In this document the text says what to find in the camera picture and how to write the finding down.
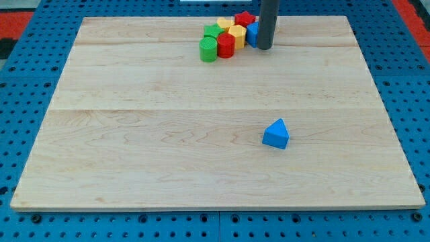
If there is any blue triangle block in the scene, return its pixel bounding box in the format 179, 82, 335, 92
262, 118, 290, 149

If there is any green star block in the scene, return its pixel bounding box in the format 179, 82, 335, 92
204, 24, 224, 39

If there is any red star block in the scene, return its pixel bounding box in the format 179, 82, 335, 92
234, 11, 256, 28

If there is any green cylinder block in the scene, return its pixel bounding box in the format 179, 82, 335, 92
199, 37, 218, 63

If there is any light wooden board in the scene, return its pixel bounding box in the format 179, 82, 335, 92
10, 16, 425, 212

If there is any red cylinder block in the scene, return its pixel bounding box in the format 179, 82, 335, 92
216, 33, 235, 58

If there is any yellow hexagon block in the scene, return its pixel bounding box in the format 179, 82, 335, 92
228, 25, 247, 50

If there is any blue cube block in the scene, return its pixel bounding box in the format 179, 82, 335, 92
246, 22, 259, 48

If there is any yellow heart block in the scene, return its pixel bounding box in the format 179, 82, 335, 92
216, 17, 234, 32

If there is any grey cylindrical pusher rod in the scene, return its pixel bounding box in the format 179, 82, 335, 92
257, 0, 280, 50

